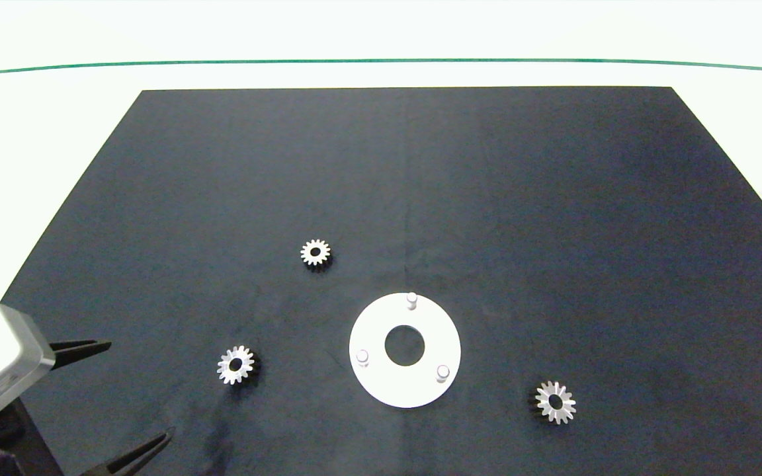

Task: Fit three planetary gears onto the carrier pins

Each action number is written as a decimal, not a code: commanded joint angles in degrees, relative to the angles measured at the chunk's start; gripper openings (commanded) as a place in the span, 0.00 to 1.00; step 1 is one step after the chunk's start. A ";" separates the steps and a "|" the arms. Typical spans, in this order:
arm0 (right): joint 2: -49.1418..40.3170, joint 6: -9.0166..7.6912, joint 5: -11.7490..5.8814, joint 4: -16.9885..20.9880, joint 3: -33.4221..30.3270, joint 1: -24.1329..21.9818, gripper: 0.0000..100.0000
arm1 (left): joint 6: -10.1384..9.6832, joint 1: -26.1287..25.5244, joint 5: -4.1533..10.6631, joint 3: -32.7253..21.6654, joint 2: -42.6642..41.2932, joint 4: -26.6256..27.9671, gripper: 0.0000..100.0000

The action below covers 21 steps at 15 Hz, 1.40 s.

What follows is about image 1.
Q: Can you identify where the small steel spur gear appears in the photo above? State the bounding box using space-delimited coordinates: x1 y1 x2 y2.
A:
216 344 261 386
534 380 578 426
300 239 333 270

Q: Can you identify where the round white pinned plate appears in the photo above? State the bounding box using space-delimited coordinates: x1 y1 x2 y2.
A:
349 292 462 409

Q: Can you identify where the thin green tape line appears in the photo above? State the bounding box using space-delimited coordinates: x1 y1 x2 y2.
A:
0 58 762 79

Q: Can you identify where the dark rectangular work mat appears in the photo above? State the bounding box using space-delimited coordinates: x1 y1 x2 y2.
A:
0 86 762 476

